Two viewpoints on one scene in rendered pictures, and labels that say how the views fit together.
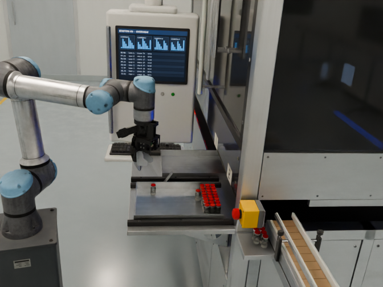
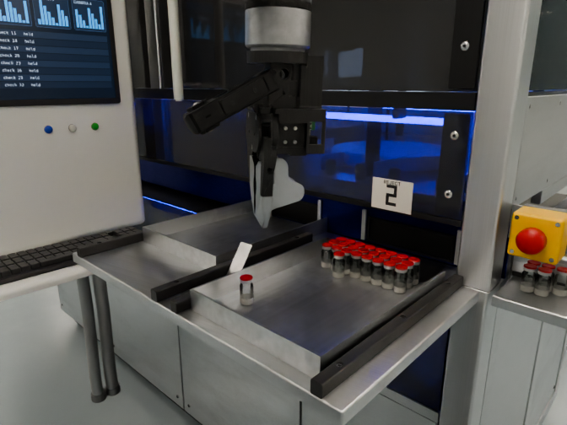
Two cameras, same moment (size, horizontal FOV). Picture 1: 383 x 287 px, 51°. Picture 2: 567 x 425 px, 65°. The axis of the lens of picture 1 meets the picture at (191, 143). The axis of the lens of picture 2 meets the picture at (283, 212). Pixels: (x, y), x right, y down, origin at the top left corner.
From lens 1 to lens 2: 119 cm
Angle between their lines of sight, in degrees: 38
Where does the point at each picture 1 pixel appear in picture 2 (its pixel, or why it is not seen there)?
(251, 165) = (516, 130)
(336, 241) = not seen: hidden behind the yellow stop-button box
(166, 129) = (92, 205)
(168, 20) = not seen: outside the picture
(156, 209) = (309, 326)
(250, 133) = (525, 48)
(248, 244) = (542, 302)
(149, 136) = (310, 101)
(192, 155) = (203, 223)
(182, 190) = (286, 273)
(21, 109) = not seen: outside the picture
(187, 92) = (123, 119)
